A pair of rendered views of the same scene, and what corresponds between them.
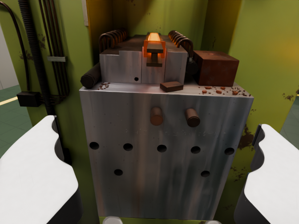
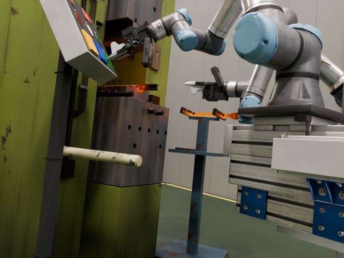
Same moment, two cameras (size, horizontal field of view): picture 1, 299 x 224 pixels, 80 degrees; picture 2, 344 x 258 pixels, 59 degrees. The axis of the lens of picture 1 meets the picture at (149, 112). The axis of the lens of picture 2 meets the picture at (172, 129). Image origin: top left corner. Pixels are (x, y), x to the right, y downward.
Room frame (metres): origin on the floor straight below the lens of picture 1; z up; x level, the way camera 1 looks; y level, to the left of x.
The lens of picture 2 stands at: (-0.60, 1.33, 0.69)
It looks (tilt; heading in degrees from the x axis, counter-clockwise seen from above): 3 degrees up; 301
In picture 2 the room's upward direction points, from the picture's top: 5 degrees clockwise
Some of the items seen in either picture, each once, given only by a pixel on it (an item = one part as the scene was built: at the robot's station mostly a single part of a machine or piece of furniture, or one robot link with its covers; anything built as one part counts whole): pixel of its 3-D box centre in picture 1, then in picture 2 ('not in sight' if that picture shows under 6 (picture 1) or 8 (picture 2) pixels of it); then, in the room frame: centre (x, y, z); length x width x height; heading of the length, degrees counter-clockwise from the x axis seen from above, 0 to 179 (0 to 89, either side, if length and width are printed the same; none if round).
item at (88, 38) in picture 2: not in sight; (89, 43); (0.18, 0.62, 1.01); 0.07 x 0.05 x 0.07; 115
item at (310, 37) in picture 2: not in sight; (297, 53); (-0.45, 0.43, 0.98); 0.13 x 0.12 x 0.14; 63
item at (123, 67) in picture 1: (146, 50); (108, 93); (0.63, 0.02, 0.96); 0.42 x 0.20 x 0.09; 0
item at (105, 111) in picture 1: (157, 118); (109, 140); (0.64, -0.03, 0.69); 0.56 x 0.38 x 0.45; 0
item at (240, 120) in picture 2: not in sight; (247, 110); (-0.19, 0.01, 0.88); 0.11 x 0.08 x 0.11; 111
